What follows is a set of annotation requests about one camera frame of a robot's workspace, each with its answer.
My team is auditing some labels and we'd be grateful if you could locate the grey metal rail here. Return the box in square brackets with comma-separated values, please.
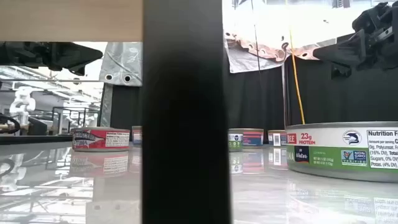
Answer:
[0, 78, 105, 84]

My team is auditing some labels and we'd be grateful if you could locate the white pink grommet curtain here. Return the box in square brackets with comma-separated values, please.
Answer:
[222, 0, 340, 74]

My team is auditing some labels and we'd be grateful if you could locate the black metal rack frame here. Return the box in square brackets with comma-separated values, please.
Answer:
[51, 106, 100, 135]

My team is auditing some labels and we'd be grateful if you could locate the black looped cable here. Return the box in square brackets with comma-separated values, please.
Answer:
[0, 113, 21, 135]

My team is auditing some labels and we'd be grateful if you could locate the yellow cable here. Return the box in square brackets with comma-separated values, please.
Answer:
[288, 29, 307, 125]

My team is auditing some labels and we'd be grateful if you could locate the black box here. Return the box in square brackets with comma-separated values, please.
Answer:
[27, 116, 48, 136]

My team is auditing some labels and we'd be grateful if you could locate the green white label tuna can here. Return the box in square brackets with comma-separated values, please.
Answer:
[285, 121, 398, 184]

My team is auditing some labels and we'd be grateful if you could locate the black curtain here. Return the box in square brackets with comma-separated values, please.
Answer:
[224, 34, 398, 146]
[110, 84, 144, 140]

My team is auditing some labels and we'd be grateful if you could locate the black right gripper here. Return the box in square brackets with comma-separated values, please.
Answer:
[312, 1, 398, 79]

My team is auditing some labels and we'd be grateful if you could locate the black shelf side panel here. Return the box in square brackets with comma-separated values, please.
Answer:
[142, 0, 233, 224]

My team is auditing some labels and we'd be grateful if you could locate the black table frame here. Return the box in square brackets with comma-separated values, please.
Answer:
[0, 134, 289, 147]

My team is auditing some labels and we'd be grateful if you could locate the wooden shelf board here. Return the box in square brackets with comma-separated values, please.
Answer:
[0, 0, 143, 42]

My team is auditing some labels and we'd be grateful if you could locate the grey metal pole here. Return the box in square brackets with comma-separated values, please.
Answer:
[281, 62, 289, 128]

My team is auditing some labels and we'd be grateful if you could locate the blue red label seafood can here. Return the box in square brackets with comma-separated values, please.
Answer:
[229, 128, 265, 147]
[267, 129, 288, 147]
[131, 125, 144, 147]

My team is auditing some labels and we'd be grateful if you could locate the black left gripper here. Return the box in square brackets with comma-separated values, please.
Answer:
[12, 42, 103, 77]

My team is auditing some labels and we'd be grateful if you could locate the grey leaf pattern curtain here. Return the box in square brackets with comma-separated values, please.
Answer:
[98, 42, 144, 128]

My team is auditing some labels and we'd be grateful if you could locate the red label tuna can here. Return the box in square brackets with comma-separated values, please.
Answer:
[71, 126, 131, 152]

